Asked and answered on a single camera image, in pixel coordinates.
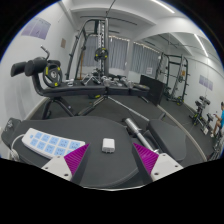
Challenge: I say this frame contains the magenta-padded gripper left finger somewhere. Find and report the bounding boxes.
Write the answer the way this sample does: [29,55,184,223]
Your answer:
[41,143,92,186]

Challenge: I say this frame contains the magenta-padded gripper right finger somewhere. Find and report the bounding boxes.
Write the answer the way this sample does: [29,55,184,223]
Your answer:
[132,143,184,186]

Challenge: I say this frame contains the small white charger block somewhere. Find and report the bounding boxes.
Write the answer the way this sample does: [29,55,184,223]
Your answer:
[101,137,116,155]

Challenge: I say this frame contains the white power strip blue sockets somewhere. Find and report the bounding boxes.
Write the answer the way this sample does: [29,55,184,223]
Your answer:
[21,127,87,161]

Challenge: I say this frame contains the small black padded seat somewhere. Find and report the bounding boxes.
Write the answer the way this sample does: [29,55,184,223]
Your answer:
[146,118,188,164]

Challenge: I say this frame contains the silver barbell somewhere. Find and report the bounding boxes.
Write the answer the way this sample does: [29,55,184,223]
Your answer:
[122,116,161,155]

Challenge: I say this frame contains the large black padded bench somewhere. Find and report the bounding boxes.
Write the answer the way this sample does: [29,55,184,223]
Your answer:
[1,115,141,189]

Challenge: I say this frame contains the black roller exercise machine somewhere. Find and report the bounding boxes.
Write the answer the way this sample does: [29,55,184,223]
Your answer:
[188,95,215,130]

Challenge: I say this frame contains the person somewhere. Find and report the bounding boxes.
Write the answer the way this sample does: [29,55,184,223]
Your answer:
[211,101,224,138]

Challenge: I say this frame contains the black box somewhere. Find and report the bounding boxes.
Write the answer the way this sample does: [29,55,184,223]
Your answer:
[138,73,165,107]

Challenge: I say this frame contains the black adjustable bench with rollers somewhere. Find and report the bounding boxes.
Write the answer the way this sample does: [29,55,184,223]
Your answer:
[9,56,151,118]

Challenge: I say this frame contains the black squat rack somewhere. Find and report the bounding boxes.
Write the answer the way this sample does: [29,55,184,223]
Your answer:
[156,52,190,106]

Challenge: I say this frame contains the dumbbells group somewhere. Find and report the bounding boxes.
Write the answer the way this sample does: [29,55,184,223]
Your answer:
[81,71,135,89]

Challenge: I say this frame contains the small black yellow weight plate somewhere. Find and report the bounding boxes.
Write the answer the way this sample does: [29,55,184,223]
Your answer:
[93,46,110,62]

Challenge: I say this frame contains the wide grey curtain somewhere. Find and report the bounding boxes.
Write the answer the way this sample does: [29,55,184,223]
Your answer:
[81,34,130,71]

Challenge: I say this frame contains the short ceiling strip light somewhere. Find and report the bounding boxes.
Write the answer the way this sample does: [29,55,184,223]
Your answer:
[193,32,210,58]

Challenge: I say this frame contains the black multi-gym rack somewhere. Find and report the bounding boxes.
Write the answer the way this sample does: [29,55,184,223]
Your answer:
[64,16,135,81]

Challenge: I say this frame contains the long ceiling strip light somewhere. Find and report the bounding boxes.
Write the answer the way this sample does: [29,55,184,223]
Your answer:
[151,0,176,15]

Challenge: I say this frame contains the white power strip cable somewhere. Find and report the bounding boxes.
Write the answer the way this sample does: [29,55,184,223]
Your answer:
[9,133,26,161]

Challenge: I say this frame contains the small purple wall poster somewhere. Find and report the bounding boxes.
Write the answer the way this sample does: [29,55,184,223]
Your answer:
[198,74,215,92]

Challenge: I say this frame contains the large purple wall poster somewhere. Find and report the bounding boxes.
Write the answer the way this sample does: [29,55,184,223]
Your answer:
[20,16,52,41]

